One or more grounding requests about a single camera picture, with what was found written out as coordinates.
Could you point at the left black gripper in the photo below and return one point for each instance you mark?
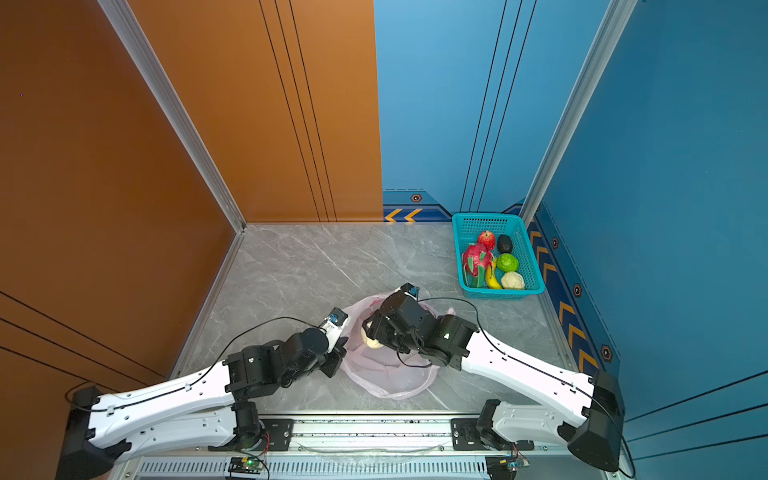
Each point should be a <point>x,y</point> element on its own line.
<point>337,356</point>

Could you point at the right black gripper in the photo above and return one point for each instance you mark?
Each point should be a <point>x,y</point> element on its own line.
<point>379,325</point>

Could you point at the beige round fruit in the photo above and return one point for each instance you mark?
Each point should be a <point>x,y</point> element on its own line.
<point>513,281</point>
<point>370,333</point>

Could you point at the pink plastic bag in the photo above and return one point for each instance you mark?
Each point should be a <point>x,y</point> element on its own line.
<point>378,370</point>

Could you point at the red dragon fruit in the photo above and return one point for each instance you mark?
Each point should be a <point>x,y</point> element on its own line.
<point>476,261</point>

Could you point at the yellow mango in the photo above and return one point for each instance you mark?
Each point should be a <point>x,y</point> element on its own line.
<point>491,279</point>

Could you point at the teal plastic mesh basket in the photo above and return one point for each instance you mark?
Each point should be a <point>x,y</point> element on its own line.
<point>495,258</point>

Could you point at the red apple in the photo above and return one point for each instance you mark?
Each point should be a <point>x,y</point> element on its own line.
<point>487,239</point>

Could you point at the green apple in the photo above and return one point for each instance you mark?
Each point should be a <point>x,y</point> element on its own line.
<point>507,263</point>

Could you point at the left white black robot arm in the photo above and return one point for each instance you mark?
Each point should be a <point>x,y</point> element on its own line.
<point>214,407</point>

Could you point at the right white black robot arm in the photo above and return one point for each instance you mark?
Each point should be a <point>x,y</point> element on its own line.
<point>583,412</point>

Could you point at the left green circuit board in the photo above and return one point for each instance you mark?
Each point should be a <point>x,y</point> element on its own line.
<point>247,467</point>

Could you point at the right small circuit board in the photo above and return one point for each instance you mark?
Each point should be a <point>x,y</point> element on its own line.
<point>505,467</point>

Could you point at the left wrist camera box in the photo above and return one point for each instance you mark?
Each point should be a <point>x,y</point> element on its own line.
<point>335,321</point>

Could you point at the aluminium front rail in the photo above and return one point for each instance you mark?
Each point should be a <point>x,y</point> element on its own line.
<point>398,445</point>

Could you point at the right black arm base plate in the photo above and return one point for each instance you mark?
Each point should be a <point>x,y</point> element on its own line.
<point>467,436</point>

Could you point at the right aluminium corner post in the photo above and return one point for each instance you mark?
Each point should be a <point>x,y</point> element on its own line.
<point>611,28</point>

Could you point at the aluminium corner post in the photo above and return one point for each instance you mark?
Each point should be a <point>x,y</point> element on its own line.
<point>128,29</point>
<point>611,28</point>

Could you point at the left aluminium corner post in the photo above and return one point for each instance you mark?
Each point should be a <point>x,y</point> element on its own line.
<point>128,29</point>

